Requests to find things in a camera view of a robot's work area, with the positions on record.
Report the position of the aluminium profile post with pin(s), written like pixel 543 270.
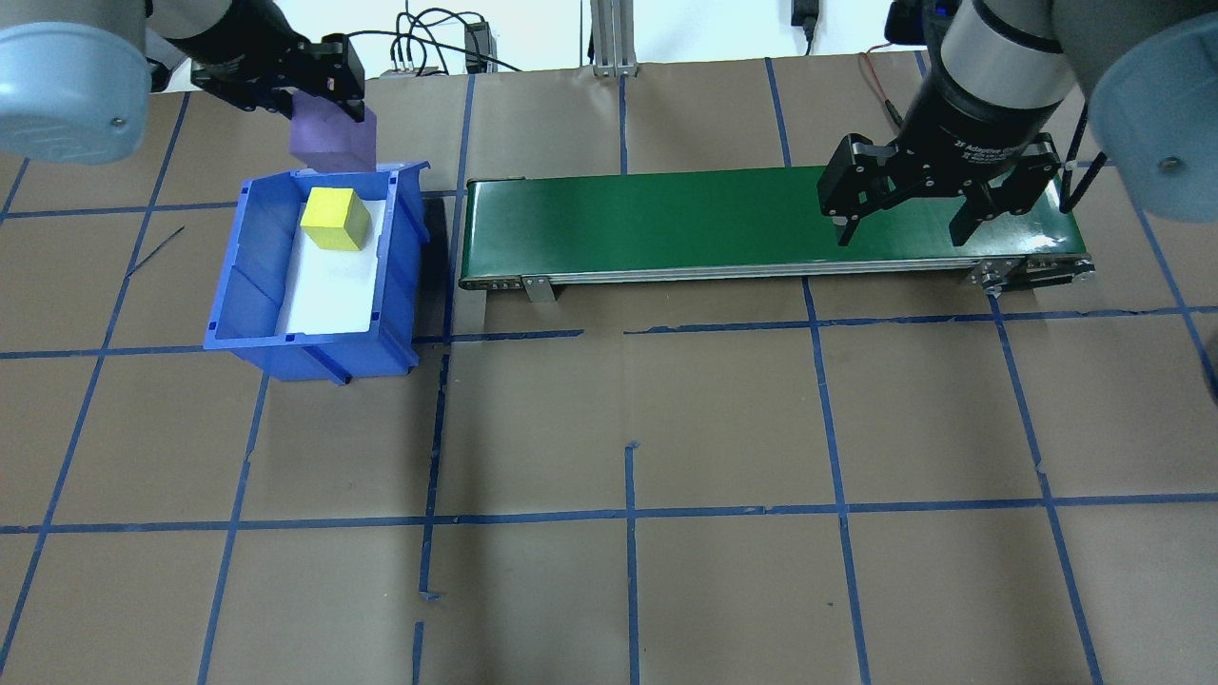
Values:
pixel 614 38

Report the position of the white side desk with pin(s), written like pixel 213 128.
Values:
pixel 704 29

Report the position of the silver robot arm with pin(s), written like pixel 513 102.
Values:
pixel 1151 114
pixel 67 90

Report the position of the white foam bin liner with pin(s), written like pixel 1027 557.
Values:
pixel 328 295

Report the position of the yellow foam block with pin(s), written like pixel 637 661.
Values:
pixel 333 221

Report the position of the green conveyor belt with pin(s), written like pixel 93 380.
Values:
pixel 666 228

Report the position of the blue plastic storage bin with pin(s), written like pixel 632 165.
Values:
pixel 362 357

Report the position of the black power adapter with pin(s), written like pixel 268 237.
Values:
pixel 805 11
pixel 477 46

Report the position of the purple foam block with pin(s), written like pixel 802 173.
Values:
pixel 328 143

